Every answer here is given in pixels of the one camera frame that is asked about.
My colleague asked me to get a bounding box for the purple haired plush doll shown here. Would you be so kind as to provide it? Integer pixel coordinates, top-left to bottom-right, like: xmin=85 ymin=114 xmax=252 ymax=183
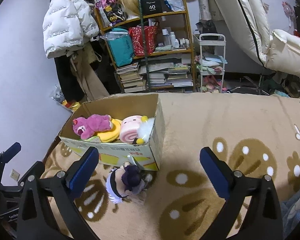
xmin=106 ymin=161 xmax=153 ymax=204

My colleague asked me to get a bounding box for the green tissue pack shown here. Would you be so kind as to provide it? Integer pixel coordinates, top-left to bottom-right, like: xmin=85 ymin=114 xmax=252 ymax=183
xmin=85 ymin=135 xmax=102 ymax=143

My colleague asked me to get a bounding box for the pink plush bear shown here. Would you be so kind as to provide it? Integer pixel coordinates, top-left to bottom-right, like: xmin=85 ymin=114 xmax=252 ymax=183
xmin=72 ymin=114 xmax=113 ymax=140

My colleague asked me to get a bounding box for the white fluffy plush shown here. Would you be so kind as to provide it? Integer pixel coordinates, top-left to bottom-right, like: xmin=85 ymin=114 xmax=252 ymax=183
xmin=136 ymin=115 xmax=155 ymax=145

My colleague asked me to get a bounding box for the blue fleece blanket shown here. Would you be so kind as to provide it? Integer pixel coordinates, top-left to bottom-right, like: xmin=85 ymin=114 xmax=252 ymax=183
xmin=280 ymin=190 xmax=300 ymax=239

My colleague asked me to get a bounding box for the beige patterned fleece blanket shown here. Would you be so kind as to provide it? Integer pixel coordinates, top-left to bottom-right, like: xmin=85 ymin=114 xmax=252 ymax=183
xmin=41 ymin=92 xmax=300 ymax=240

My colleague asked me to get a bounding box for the yellow plush toy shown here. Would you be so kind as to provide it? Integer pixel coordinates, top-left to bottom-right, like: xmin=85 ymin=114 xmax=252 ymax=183
xmin=96 ymin=119 xmax=122 ymax=142

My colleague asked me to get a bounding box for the cardboard box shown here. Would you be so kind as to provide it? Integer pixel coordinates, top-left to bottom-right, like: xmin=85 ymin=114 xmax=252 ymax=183
xmin=59 ymin=93 xmax=165 ymax=171

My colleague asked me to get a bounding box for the pink swiss roll plush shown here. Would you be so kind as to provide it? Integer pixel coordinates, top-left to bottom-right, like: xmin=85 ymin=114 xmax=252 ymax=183
xmin=119 ymin=115 xmax=142 ymax=144

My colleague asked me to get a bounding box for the plastic bag with toys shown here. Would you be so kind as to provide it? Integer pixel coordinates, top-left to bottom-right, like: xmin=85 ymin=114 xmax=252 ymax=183
xmin=50 ymin=85 xmax=81 ymax=113

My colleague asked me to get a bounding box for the stack of books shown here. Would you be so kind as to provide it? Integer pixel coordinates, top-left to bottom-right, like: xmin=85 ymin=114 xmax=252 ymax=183
xmin=116 ymin=62 xmax=146 ymax=93

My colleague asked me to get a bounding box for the white rolling cart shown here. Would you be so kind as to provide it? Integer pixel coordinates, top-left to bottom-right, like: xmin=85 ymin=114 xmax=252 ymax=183
xmin=193 ymin=33 xmax=228 ymax=93

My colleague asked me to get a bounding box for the cream cushion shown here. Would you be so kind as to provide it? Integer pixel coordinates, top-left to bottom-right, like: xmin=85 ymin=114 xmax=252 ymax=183
xmin=266 ymin=29 xmax=300 ymax=78

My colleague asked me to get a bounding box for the teal bag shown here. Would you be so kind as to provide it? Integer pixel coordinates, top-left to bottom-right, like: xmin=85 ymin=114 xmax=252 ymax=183
xmin=101 ymin=28 xmax=134 ymax=67

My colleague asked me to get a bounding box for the wooden bookshelf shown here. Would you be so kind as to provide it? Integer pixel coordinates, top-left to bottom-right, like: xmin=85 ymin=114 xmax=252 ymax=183
xmin=95 ymin=0 xmax=196 ymax=93

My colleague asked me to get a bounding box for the white puffer jacket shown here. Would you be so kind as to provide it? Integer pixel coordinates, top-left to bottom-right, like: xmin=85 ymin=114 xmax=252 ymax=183
xmin=43 ymin=0 xmax=99 ymax=59

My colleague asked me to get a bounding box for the red gift bag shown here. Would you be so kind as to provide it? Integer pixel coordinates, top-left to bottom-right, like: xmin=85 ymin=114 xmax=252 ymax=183
xmin=128 ymin=26 xmax=158 ymax=57

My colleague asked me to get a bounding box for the blonde wig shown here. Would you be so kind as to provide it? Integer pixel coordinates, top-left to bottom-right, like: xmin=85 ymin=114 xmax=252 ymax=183
xmin=119 ymin=0 xmax=140 ymax=20

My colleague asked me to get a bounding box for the black box number 40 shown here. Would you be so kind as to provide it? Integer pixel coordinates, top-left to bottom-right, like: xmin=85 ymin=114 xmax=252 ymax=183
xmin=141 ymin=0 xmax=163 ymax=16

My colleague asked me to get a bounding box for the wall socket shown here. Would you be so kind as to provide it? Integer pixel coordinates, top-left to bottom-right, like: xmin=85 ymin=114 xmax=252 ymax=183
xmin=10 ymin=169 xmax=20 ymax=182

